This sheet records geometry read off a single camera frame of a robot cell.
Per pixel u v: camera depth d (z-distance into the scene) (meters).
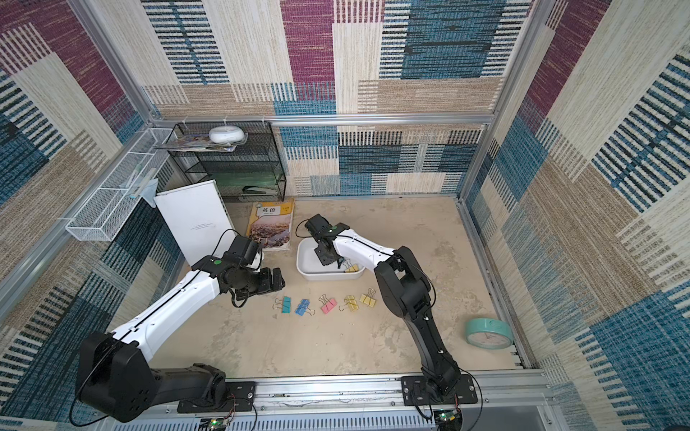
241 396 0.73
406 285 0.56
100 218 0.70
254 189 1.09
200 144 0.89
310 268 0.99
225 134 0.88
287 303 0.91
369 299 0.89
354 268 0.97
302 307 0.89
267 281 0.74
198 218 0.87
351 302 0.89
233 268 0.60
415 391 0.73
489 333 0.76
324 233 0.73
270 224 1.12
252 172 1.11
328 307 0.89
